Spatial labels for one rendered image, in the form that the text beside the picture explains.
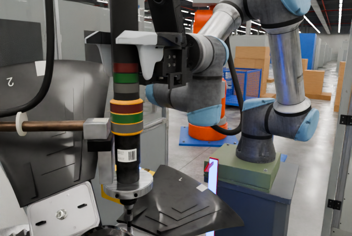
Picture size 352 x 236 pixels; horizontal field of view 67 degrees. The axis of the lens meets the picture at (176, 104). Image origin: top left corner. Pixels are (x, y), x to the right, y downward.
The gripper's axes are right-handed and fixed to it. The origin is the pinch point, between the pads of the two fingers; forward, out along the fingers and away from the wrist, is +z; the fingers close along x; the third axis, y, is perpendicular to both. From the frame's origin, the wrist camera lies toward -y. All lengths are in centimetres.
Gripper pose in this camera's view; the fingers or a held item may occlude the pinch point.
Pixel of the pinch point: (108, 34)
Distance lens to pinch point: 33.3
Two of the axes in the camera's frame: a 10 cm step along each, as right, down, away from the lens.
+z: -4.9, 1.6, -8.6
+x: -8.7, -1.1, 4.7
